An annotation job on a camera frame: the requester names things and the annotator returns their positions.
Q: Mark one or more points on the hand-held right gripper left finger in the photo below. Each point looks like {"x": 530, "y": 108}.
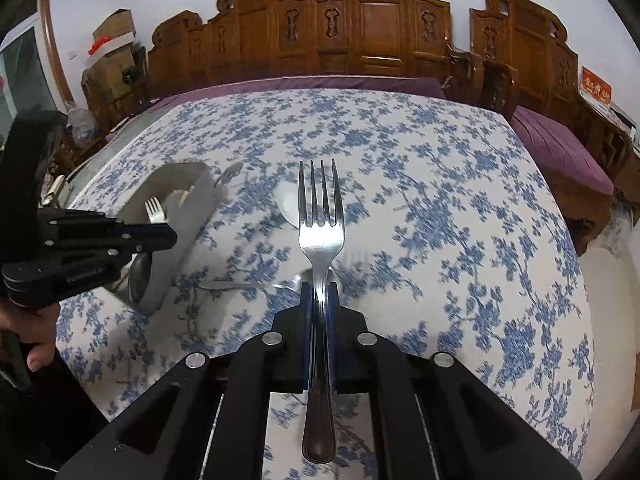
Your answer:
{"x": 304, "y": 320}

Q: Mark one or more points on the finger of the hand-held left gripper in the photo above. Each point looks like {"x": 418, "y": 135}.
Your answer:
{"x": 150, "y": 232}
{"x": 127, "y": 255}

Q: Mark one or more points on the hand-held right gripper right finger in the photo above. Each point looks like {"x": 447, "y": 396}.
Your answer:
{"x": 334, "y": 320}

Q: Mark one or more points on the grey utensil container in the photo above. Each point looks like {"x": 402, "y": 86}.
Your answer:
{"x": 180, "y": 240}

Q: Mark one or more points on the metal fork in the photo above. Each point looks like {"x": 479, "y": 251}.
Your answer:
{"x": 320, "y": 240}

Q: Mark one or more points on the person's left forearm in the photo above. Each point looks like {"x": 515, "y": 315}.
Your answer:
{"x": 45, "y": 420}

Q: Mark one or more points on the person's left hand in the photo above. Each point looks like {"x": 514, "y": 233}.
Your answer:
{"x": 35, "y": 330}

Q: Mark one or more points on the white plastic fork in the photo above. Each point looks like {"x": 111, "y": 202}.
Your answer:
{"x": 155, "y": 210}

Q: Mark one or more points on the clear plastic bag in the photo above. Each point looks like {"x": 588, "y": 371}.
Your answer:
{"x": 80, "y": 122}

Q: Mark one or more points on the glass door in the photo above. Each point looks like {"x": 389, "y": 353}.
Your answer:
{"x": 25, "y": 70}

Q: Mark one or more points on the large cardboard box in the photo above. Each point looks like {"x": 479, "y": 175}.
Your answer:
{"x": 107, "y": 75}

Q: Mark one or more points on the large white spoon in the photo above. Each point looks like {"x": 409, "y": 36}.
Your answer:
{"x": 287, "y": 205}

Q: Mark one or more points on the small cardboard box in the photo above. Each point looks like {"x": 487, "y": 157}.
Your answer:
{"x": 116, "y": 25}

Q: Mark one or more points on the blue floral tablecloth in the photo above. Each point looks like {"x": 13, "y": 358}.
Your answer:
{"x": 450, "y": 200}

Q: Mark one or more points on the purple armchair cushion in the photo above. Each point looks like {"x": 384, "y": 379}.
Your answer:
{"x": 555, "y": 150}

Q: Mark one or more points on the carved wooden bench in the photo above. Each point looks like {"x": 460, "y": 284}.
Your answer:
{"x": 375, "y": 20}

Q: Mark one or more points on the carved wooden armchair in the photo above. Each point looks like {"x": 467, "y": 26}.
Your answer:
{"x": 530, "y": 40}

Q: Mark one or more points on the red printed box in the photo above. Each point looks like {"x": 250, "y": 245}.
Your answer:
{"x": 596, "y": 85}

